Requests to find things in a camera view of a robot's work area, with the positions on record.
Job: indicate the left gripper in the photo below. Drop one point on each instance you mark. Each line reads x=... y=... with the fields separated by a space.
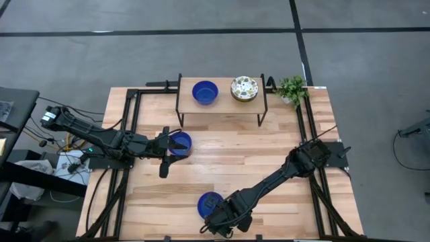
x=156 y=146

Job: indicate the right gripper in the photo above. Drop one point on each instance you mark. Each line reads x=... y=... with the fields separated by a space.
x=225 y=211

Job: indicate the blue plastic mini bowl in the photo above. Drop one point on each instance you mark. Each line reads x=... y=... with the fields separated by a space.
x=201 y=209
x=205 y=92
x=183 y=138

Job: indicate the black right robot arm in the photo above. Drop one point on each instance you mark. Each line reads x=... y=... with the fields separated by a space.
x=268 y=181

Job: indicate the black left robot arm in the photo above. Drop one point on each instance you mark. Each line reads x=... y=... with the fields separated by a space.
x=100 y=136

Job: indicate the wooden shelf with black legs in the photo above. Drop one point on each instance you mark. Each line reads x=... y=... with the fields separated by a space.
x=188 y=107

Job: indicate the black table clamp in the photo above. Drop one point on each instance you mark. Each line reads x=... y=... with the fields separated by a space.
x=166 y=238
x=259 y=237

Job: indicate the white power strip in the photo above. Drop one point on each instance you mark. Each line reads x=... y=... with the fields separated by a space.
x=62 y=164

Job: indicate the small green potted plant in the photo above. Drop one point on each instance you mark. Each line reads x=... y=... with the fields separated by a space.
x=292 y=90

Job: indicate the small black adapter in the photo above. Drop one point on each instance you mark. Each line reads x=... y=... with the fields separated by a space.
x=42 y=143

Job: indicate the black metal floor beam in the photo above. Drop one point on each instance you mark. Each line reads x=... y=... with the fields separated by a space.
x=43 y=179

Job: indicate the white sticker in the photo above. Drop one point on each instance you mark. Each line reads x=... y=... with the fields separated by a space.
x=320 y=87

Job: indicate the white plastic bag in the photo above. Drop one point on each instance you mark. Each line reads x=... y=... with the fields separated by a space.
x=27 y=191

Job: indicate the black side desk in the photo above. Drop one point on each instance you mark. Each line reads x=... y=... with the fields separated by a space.
x=20 y=107

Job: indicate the grey printed paper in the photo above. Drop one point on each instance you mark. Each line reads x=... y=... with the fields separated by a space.
x=5 y=111

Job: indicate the black caster wheel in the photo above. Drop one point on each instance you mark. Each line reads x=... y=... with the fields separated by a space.
x=21 y=231

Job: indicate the black stand base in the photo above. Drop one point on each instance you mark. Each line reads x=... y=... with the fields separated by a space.
x=420 y=129

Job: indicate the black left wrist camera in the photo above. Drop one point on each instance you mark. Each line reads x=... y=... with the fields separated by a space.
x=164 y=168

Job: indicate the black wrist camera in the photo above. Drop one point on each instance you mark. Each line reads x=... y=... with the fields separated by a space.
x=164 y=168
x=244 y=224

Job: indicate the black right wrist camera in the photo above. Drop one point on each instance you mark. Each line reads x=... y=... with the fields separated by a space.
x=244 y=224

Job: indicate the black aluminium rig frame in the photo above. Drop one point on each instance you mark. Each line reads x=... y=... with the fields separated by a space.
x=151 y=90

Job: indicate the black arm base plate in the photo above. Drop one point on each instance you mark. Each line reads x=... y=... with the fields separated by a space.
x=337 y=158
x=100 y=164

